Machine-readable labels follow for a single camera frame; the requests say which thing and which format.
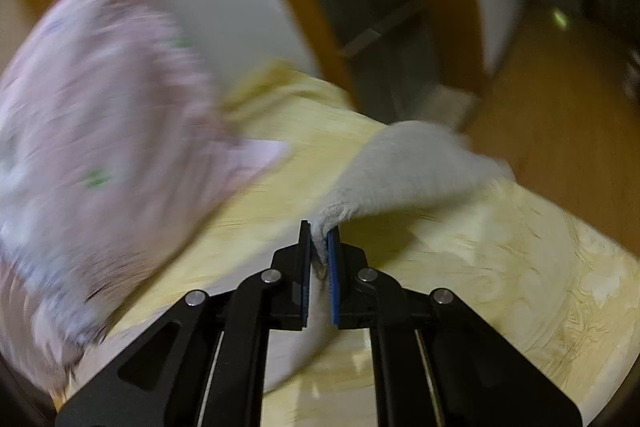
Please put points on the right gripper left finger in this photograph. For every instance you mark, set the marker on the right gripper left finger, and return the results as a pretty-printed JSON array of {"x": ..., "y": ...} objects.
[{"x": 203, "y": 361}]

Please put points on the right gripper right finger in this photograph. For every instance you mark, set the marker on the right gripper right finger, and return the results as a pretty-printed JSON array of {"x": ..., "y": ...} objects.
[{"x": 436, "y": 362}]

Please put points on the grey cable-knit sweater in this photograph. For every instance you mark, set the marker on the grey cable-knit sweater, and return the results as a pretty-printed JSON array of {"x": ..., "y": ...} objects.
[{"x": 405, "y": 166}]

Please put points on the yellow patterned bed sheet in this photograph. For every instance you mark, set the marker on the yellow patterned bed sheet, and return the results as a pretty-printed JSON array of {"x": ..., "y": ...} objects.
[{"x": 562, "y": 293}]

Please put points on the floral pillow with tree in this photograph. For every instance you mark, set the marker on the floral pillow with tree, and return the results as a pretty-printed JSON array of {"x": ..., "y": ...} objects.
[{"x": 113, "y": 151}]

